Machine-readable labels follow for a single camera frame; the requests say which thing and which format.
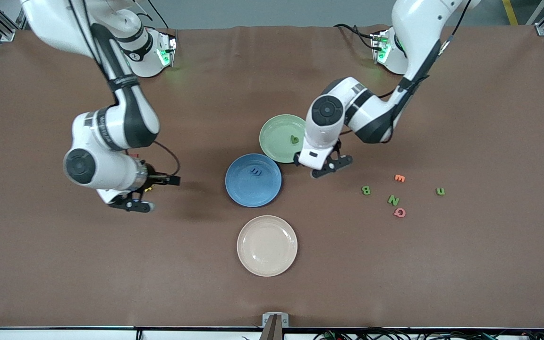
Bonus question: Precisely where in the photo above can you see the grey metal bracket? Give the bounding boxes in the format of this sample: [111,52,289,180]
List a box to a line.
[262,313,289,328]

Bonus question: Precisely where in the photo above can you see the black cable bundle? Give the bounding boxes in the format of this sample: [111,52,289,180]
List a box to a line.
[312,326,544,340]

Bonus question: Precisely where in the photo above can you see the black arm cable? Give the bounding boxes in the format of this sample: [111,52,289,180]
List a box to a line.
[67,0,181,178]
[338,0,472,137]

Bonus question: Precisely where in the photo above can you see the brown table mat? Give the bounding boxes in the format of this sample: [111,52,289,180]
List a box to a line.
[0,24,544,329]

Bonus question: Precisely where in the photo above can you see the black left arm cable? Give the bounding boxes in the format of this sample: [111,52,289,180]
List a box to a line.
[338,0,472,137]

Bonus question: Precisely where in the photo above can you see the cream plate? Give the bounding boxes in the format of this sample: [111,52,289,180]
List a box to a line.
[237,215,298,277]

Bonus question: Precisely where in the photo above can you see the green plate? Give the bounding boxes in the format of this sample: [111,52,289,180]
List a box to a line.
[259,114,308,164]

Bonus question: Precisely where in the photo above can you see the white table edge rail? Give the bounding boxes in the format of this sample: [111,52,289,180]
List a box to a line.
[0,328,544,340]

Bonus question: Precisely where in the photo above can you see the blue plate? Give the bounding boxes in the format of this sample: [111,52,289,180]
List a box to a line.
[225,153,282,208]

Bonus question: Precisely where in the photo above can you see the dark camera pole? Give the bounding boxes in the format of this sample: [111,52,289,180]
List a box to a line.
[259,314,283,340]

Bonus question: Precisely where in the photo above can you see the black base cable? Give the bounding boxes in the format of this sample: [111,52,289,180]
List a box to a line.
[152,0,178,31]
[333,23,377,51]

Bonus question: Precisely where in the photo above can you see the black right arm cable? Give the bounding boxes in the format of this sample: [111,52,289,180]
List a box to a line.
[67,0,181,178]

